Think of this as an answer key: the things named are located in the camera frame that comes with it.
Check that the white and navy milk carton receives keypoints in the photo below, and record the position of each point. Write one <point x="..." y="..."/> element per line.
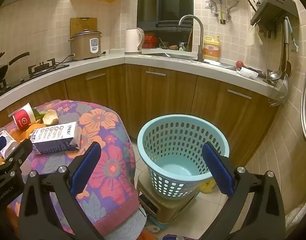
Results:
<point x="56" y="137"/>

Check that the wooden base cabinet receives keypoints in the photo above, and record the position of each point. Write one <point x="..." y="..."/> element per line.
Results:
<point x="155" y="92"/>

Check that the green leafy vegetable scrap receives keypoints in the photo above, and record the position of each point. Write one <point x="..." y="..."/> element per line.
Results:
<point x="38" y="114"/>

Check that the white cloth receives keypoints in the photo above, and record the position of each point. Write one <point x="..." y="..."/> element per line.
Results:
<point x="248" y="72"/>

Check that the brown plastic stool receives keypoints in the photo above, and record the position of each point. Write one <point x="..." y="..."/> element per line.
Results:
<point x="169" y="208"/>

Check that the yellow crumpled bag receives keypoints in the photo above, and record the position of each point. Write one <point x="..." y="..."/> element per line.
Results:
<point x="207" y="186"/>

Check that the black gas stove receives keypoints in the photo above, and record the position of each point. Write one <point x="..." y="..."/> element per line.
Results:
<point x="40" y="67"/>

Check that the metal strainer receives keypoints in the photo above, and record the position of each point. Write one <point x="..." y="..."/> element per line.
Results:
<point x="280" y="92"/>

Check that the hanging white rag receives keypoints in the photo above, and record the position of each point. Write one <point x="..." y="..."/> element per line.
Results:
<point x="254" y="35"/>

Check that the red container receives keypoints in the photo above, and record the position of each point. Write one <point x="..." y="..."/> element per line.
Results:
<point x="150" y="41"/>

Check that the red tomato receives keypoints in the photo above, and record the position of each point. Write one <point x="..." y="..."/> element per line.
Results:
<point x="239" y="64"/>

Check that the dark window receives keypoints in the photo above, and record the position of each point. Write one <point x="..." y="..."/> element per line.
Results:
<point x="165" y="2"/>

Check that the dark chopsticks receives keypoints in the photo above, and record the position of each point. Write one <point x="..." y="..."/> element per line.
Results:
<point x="251" y="5"/>

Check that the wooden cutting board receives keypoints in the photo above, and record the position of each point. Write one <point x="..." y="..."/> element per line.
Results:
<point x="79" y="23"/>

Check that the floral blanket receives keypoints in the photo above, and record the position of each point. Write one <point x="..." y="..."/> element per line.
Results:
<point x="105" y="135"/>

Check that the brown rice cooker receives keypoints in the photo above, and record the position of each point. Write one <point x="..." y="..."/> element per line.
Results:
<point x="82" y="46"/>

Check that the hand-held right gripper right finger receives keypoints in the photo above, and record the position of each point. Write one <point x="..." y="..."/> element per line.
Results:
<point x="218" y="172"/>

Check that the black wok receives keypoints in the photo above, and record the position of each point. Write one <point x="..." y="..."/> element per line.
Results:
<point x="2" y="71"/>

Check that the metal kitchen faucet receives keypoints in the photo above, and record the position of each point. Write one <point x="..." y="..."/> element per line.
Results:
<point x="200" y="42"/>

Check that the yellow detergent bottle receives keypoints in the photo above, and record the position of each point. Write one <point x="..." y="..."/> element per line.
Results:
<point x="211" y="51"/>

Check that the pale dried citrus peel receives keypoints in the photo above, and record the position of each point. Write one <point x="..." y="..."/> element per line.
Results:
<point x="50" y="117"/>

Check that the small clear plastic bottle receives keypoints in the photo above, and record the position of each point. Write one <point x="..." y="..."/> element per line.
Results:
<point x="8" y="146"/>

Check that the light blue plastic basket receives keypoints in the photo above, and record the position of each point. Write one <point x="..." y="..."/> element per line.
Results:
<point x="168" y="140"/>

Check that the water heater pipes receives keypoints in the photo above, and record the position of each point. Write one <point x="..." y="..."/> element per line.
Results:
<point x="221" y="10"/>

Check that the white electric kettle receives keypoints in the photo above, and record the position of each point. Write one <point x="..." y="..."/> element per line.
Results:
<point x="132" y="41"/>

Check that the curled orange peel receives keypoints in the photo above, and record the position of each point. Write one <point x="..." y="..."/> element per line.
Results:
<point x="34" y="129"/>

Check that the hanging steel utensils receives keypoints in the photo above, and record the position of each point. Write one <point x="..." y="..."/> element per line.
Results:
<point x="274" y="75"/>

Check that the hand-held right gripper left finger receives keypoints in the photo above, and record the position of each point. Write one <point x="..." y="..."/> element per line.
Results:
<point x="84" y="172"/>

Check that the dark wall shelf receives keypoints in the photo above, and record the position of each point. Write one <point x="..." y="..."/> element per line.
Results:
<point x="273" y="8"/>

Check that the red and white paper cup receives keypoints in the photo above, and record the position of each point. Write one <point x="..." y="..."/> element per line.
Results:
<point x="23" y="118"/>

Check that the steel sink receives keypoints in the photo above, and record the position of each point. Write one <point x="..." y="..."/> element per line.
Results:
<point x="168" y="55"/>

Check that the white wall socket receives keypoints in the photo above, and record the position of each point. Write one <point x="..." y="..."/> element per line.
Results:
<point x="208" y="4"/>

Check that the light quilted cloth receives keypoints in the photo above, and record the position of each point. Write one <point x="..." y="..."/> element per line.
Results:
<point x="297" y="215"/>

